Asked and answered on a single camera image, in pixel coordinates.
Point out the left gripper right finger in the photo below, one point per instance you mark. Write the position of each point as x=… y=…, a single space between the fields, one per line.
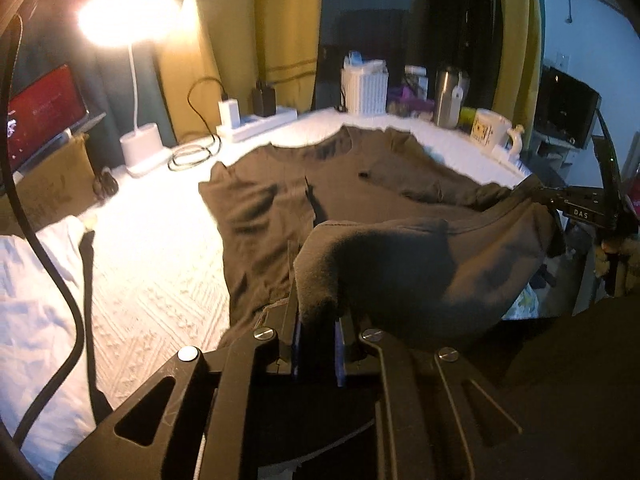
x=436 y=416

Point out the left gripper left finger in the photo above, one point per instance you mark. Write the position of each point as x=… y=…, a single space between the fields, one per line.
x=189 y=419

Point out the brown t-shirt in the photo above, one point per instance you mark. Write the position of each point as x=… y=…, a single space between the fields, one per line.
x=367 y=222

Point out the white mug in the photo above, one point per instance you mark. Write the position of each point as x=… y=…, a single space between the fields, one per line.
x=496 y=136

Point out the steel tumbler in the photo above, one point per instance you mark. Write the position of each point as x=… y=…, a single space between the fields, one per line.
x=452 y=87

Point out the white folded garment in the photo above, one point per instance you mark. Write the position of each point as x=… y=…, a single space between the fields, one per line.
x=37 y=335

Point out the purple cloth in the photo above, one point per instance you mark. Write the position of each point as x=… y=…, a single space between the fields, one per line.
x=403 y=102

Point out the white jar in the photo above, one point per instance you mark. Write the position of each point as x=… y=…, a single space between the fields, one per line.
x=416 y=79

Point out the white plastic basket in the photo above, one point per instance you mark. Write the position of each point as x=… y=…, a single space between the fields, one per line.
x=364 y=85

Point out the cardboard box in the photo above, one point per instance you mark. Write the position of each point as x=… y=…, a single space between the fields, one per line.
x=60 y=186

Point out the white power strip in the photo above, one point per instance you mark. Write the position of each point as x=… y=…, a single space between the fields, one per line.
x=253 y=125

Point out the white charger adapter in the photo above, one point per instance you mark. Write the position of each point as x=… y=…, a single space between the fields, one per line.
x=229 y=113

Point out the black charger adapter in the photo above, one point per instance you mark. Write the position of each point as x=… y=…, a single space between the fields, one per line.
x=264 y=99

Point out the red screen tablet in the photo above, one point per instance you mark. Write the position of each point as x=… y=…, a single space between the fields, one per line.
x=44 y=116

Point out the yellow curtain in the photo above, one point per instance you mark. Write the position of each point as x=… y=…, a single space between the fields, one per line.
x=228 y=46

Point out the white desk lamp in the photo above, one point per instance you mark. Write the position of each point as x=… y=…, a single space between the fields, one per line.
x=121 y=24

